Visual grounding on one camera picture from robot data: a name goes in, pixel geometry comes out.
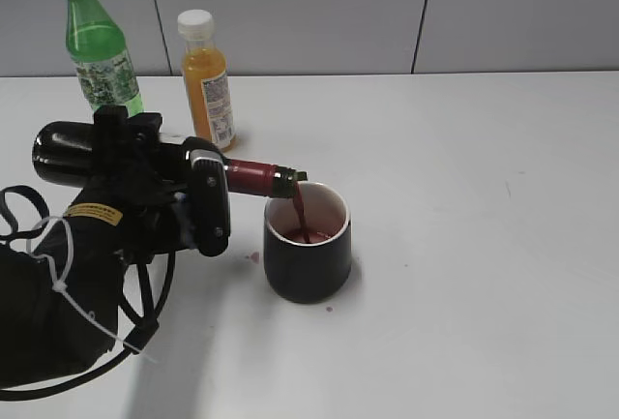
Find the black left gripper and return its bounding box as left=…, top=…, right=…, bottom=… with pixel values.
left=67, top=105, right=193, bottom=257

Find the dark red wine bottle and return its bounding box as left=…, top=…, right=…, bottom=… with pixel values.
left=32, top=121, right=308, bottom=198

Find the black mug white interior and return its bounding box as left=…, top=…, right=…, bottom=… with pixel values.
left=263, top=181, right=352, bottom=304

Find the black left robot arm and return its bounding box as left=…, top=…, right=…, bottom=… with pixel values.
left=1, top=106, right=193, bottom=401

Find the orange juice bottle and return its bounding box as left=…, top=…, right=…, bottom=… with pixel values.
left=177, top=10, right=236, bottom=151

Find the white zip tie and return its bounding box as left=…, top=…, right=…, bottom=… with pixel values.
left=25, top=216, right=158, bottom=364

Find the green plastic soda bottle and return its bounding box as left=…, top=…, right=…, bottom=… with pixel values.
left=65, top=0, right=144, bottom=116

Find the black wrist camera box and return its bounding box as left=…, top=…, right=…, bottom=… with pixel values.
left=188, top=149, right=230, bottom=257

